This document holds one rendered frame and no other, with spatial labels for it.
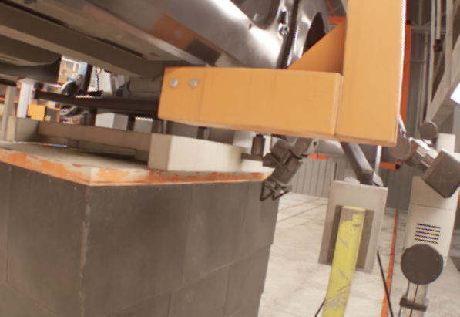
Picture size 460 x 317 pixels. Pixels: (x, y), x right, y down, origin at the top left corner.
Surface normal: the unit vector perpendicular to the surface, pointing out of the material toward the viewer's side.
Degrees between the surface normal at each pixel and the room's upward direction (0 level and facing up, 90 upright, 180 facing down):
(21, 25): 98
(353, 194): 90
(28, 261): 90
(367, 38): 90
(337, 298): 90
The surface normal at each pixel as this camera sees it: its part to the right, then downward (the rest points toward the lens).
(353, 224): -0.44, -0.06
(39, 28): 0.86, 0.25
